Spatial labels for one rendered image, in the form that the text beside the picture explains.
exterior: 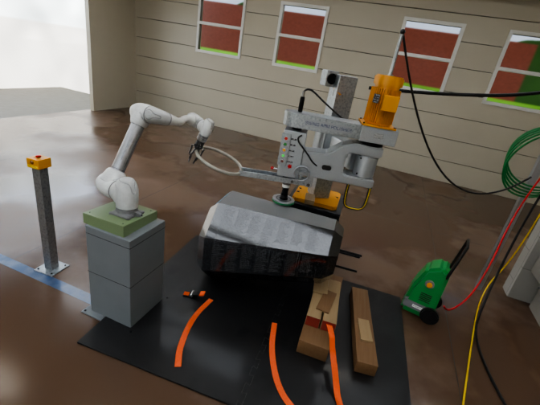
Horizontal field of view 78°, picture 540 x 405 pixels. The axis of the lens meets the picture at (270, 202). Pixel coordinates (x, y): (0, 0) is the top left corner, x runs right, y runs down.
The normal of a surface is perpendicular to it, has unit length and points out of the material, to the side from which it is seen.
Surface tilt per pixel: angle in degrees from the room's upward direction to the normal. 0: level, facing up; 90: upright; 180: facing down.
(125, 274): 90
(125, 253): 90
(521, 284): 90
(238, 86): 90
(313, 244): 45
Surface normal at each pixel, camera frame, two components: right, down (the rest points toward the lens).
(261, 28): -0.35, 0.33
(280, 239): -0.04, -0.39
